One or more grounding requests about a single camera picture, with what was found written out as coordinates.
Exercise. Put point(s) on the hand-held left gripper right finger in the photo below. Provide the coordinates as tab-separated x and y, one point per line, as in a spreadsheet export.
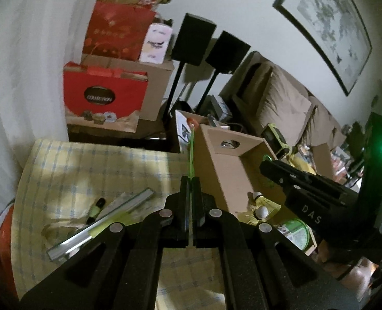
197	213

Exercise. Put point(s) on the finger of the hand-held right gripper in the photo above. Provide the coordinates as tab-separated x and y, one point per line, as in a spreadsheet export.
287	182
307	176

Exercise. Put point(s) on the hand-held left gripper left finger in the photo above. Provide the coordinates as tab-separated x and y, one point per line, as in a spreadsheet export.
184	213

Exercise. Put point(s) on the yellow-green shuttlecock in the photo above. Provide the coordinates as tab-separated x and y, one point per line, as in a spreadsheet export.
258	197
262	213

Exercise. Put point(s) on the green tin can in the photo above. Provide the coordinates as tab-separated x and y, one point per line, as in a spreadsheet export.
294	235

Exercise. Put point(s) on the cardboard box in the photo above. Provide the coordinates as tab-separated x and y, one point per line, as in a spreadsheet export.
229	168

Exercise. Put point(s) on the green plastic fly swatter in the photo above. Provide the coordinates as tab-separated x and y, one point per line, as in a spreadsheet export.
191	155

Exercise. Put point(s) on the silver metal bar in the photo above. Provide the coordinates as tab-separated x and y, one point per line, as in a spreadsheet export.
113	213

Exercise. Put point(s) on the green highlighter pen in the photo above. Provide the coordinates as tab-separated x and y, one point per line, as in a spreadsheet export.
95	211

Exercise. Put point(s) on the person's right hand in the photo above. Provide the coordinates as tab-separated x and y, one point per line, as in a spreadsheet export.
358	277

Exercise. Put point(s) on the cardboard piece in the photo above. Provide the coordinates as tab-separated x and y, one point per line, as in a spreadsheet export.
321	158

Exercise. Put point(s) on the pile of colourful packets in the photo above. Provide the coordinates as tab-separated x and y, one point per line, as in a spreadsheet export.
346	168

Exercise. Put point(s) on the green black radio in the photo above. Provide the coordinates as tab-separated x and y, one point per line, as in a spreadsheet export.
275	135

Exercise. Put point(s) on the large brown cushion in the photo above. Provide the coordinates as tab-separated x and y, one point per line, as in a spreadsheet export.
281	103

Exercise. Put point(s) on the white printed carton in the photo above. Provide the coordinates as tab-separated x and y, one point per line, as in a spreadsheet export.
183	126

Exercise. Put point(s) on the grey white box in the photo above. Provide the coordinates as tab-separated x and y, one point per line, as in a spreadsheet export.
221	106

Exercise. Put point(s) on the yellow checkered tablecloth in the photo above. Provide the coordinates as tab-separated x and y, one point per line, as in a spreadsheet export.
81	174

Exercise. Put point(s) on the brown sofa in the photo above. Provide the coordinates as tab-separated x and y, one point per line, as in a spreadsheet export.
247	77

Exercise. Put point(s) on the black speaker stand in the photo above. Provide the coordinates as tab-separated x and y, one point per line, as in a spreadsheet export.
207	90
173	90

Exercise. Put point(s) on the large brown carton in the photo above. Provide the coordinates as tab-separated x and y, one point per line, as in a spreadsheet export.
158	90

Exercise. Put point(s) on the black speaker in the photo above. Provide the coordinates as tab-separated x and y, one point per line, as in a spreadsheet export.
226	53
192	38

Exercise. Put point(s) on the framed ink painting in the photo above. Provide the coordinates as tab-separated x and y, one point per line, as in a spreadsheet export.
333	22

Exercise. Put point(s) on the red gift box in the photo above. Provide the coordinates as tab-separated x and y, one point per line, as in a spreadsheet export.
81	87

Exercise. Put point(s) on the white tissue pack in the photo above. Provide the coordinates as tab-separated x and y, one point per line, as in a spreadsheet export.
155	42

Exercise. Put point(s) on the red orange container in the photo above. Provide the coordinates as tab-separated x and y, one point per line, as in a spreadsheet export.
4	248

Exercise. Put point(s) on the red gift bag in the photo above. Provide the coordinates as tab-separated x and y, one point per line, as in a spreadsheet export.
113	29

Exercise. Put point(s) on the white curtain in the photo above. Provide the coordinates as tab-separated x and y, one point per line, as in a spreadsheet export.
23	87

